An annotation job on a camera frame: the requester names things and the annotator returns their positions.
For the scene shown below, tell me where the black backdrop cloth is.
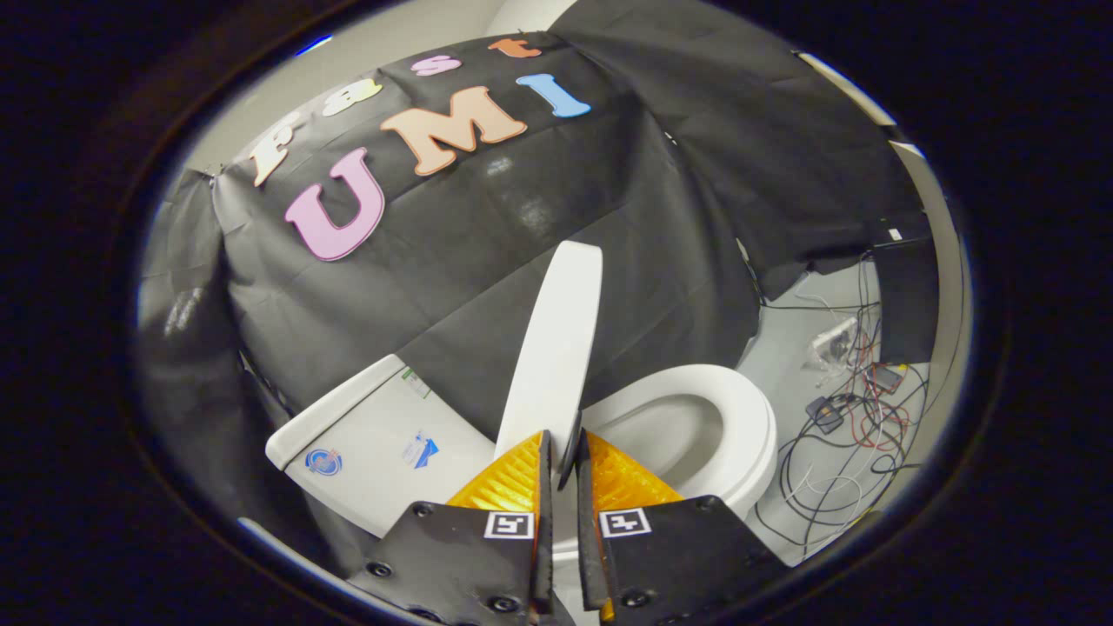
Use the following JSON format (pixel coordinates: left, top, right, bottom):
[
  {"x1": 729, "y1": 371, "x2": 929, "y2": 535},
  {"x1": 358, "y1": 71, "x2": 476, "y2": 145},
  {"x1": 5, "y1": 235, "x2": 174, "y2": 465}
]
[{"x1": 137, "y1": 0, "x2": 931, "y2": 575}]

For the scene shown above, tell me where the black case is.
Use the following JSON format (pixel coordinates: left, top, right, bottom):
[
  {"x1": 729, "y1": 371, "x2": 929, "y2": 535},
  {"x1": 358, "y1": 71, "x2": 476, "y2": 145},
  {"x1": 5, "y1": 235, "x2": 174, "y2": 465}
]
[{"x1": 872, "y1": 233, "x2": 942, "y2": 366}]

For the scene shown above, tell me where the small black power adapter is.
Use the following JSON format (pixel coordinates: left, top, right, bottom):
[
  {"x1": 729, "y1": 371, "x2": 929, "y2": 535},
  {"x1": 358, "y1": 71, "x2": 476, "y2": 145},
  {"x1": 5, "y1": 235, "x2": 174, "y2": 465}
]
[{"x1": 806, "y1": 396, "x2": 846, "y2": 434}]

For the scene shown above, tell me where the tangle of floor cables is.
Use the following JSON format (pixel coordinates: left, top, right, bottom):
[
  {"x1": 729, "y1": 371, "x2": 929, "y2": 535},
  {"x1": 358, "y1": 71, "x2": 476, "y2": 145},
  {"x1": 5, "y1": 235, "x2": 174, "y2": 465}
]
[{"x1": 752, "y1": 256, "x2": 936, "y2": 557}]

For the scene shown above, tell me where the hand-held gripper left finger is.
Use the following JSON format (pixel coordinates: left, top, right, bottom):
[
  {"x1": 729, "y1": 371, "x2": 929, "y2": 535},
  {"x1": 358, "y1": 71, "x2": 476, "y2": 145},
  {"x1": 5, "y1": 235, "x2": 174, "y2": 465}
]
[{"x1": 346, "y1": 430, "x2": 557, "y2": 626}]

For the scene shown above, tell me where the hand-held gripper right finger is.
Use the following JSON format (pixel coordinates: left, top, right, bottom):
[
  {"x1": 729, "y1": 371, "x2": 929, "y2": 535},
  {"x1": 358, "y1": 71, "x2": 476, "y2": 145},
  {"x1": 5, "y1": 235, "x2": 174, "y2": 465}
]
[{"x1": 574, "y1": 430, "x2": 788, "y2": 626}]

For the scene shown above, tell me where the clear plastic bag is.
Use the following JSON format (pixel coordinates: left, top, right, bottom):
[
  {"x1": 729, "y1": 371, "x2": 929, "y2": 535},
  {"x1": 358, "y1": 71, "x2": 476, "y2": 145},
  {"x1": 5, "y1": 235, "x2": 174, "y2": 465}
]
[{"x1": 804, "y1": 317, "x2": 862, "y2": 370}]

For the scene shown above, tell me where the white toilet bowl with seat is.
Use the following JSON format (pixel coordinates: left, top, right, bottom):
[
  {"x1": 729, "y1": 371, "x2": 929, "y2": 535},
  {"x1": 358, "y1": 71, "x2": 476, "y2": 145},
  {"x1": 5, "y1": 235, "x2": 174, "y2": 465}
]
[{"x1": 552, "y1": 363, "x2": 779, "y2": 562}]

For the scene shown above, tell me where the white toilet tank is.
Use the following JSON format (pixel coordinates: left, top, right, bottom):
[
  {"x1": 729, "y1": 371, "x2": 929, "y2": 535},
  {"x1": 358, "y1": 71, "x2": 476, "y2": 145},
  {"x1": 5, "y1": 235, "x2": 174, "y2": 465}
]
[{"x1": 265, "y1": 354, "x2": 497, "y2": 538}]

